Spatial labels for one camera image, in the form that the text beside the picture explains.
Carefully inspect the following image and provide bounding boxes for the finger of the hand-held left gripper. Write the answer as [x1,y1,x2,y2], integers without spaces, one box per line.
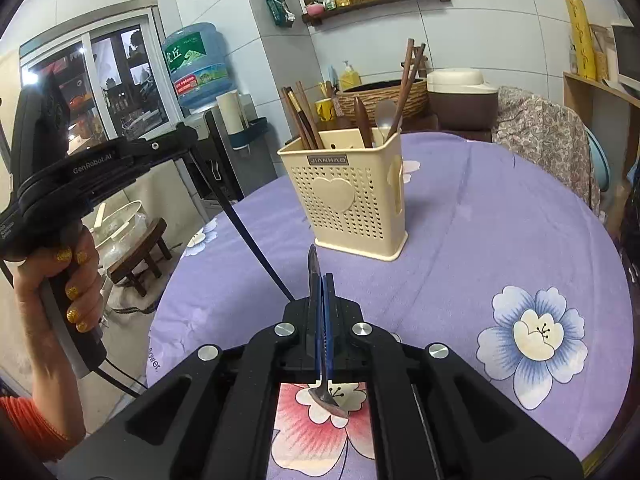
[120,124,200,181]

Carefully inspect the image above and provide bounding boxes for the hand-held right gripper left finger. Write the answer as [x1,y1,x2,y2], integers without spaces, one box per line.
[56,274,321,480]

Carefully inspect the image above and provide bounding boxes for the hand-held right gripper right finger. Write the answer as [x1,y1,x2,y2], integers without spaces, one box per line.
[322,274,583,480]

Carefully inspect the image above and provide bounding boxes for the metal spoon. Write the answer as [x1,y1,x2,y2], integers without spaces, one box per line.
[306,244,351,420]

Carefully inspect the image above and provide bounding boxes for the cream perforated utensil holder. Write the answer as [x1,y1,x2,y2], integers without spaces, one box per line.
[277,127,408,263]

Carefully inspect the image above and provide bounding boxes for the plain black chopstick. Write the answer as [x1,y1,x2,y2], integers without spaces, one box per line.
[185,145,297,304]

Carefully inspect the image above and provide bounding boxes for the dark brown thin chopstick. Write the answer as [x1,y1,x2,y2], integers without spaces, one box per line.
[289,90,319,151]

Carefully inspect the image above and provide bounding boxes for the brown wooden chopstick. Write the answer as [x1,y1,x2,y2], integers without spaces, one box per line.
[386,37,417,138]
[296,80,326,150]
[395,42,427,133]

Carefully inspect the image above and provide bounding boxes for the person's left forearm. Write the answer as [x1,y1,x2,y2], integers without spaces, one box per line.
[0,355,88,463]

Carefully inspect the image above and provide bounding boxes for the person's left hand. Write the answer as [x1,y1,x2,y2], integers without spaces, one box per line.
[12,230,103,377]

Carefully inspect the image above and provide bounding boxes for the water dispenser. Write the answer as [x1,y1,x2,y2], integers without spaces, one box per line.
[182,107,273,211]

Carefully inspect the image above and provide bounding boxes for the cream cylinder cup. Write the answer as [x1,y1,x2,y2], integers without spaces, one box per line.
[216,89,247,134]

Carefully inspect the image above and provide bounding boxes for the white pot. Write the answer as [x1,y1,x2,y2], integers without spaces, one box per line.
[92,200,148,256]

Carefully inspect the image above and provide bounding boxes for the blue water jug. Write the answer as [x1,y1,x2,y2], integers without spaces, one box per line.
[162,22,236,110]

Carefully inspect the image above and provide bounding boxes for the sliding glass window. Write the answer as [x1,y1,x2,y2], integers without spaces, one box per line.
[20,7,171,146]

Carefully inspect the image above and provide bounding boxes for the teal plastic holder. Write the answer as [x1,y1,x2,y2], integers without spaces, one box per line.
[226,117,268,153]

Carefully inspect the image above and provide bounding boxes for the small wooden stool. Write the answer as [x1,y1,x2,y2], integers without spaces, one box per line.
[107,217,173,297]

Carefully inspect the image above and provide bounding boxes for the purple floral tablecloth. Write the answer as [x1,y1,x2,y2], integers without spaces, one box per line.
[146,132,636,480]

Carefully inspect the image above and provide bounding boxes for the green hanging packet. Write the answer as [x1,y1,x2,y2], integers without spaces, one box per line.
[265,0,295,28]

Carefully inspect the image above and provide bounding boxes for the yellow soap pump bottle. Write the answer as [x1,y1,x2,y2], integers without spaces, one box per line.
[340,60,362,91]

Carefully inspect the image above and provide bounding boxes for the white plastic spoon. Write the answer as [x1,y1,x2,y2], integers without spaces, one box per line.
[375,100,399,143]

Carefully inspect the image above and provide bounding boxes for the woven wicker basket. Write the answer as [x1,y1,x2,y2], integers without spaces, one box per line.
[336,79,430,121]

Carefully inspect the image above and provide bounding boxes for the white and brown rice cooker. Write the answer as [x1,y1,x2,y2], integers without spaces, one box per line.
[426,69,500,130]

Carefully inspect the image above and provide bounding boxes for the floral patterned cloth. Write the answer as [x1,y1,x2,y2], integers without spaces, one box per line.
[492,85,601,216]

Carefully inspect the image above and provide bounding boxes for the light blue plastic basin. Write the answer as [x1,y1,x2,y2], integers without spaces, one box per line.
[585,127,611,193]

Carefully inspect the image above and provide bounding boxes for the wooden shelf cabinet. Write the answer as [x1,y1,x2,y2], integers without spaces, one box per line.
[562,71,640,241]

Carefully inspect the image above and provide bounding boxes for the tall yellow printed box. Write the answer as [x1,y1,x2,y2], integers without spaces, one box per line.
[565,0,598,81]

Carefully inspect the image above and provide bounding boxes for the microwave oven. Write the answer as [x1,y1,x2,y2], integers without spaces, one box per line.
[610,22,640,92]

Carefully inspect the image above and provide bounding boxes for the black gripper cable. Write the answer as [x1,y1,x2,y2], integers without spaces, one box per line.
[90,355,151,401]

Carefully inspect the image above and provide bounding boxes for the brown wooden utensil handle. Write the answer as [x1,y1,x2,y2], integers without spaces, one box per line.
[354,96,374,149]

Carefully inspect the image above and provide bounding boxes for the wooden wall shelf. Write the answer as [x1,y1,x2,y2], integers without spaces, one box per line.
[301,0,457,27]

